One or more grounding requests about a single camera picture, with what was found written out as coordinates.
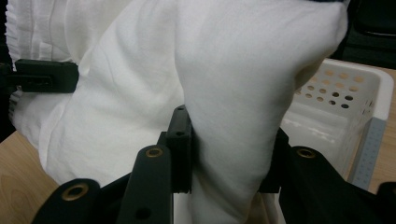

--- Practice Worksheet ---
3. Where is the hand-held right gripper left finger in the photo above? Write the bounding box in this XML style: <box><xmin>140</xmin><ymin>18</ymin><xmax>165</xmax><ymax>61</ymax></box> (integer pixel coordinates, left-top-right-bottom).
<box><xmin>157</xmin><ymin>105</ymin><xmax>194</xmax><ymax>194</ymax></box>

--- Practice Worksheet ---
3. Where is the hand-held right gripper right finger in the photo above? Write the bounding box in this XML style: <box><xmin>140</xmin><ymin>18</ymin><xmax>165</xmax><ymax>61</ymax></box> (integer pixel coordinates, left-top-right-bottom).
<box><xmin>259</xmin><ymin>127</ymin><xmax>291</xmax><ymax>194</ymax></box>

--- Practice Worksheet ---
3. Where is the white cloth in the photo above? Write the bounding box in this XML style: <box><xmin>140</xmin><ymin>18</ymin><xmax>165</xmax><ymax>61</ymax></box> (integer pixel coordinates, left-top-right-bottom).
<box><xmin>6</xmin><ymin>0</ymin><xmax>349</xmax><ymax>224</ymax></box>

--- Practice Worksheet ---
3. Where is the black folding chair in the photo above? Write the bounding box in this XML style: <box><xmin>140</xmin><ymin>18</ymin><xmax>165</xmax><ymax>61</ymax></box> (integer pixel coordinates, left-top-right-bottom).
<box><xmin>330</xmin><ymin>0</ymin><xmax>396</xmax><ymax>70</ymax></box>

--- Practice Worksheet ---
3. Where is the white perforated plastic basket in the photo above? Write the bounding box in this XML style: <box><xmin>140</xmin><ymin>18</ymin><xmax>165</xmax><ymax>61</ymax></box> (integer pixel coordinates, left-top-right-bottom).
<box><xmin>172</xmin><ymin>58</ymin><xmax>396</xmax><ymax>224</ymax></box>

